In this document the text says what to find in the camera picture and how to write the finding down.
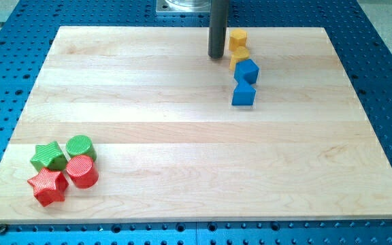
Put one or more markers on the yellow hexagon block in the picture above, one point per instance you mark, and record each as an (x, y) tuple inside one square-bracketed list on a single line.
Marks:
[(237, 38)]

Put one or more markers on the yellow heart block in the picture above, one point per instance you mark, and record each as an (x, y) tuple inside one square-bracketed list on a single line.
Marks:
[(241, 53)]

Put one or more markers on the light wooden board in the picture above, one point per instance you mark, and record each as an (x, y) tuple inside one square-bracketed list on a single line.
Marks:
[(172, 148)]

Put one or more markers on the blue triangular prism block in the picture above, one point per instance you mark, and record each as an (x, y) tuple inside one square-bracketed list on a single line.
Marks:
[(243, 94)]

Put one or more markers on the blue cube block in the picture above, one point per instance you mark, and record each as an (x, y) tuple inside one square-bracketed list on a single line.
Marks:
[(246, 70)]

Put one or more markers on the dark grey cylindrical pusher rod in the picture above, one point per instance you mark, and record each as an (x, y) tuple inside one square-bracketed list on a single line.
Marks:
[(217, 29)]

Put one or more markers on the green cylinder block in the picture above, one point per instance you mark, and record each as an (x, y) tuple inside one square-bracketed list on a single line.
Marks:
[(81, 145)]

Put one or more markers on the red cylinder block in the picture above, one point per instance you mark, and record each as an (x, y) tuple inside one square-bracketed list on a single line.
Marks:
[(81, 169)]

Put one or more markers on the green star block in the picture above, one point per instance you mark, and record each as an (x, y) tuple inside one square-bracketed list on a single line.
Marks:
[(50, 156)]

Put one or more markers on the red star block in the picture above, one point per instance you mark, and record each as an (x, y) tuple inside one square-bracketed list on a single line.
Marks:
[(49, 186)]

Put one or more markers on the blue perforated metal table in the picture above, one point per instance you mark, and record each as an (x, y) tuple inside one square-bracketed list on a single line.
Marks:
[(27, 36)]

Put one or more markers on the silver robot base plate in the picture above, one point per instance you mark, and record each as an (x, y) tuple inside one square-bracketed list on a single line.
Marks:
[(186, 6)]

